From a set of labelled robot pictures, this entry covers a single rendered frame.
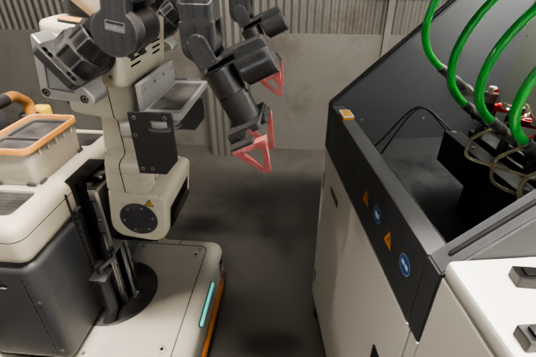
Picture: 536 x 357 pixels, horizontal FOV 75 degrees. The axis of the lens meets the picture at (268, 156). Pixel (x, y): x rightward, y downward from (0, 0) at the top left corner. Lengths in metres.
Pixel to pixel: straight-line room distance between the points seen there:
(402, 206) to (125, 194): 0.67
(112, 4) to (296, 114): 2.20
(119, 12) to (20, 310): 0.86
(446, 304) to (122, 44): 0.62
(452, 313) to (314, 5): 2.21
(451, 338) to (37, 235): 0.90
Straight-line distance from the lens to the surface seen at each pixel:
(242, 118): 0.63
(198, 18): 0.59
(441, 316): 0.59
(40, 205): 1.05
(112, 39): 0.63
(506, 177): 0.79
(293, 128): 2.76
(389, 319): 0.78
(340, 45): 2.57
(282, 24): 1.01
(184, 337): 1.29
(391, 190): 0.71
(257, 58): 0.59
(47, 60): 0.69
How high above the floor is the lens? 1.33
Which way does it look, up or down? 29 degrees down
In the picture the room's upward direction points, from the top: straight up
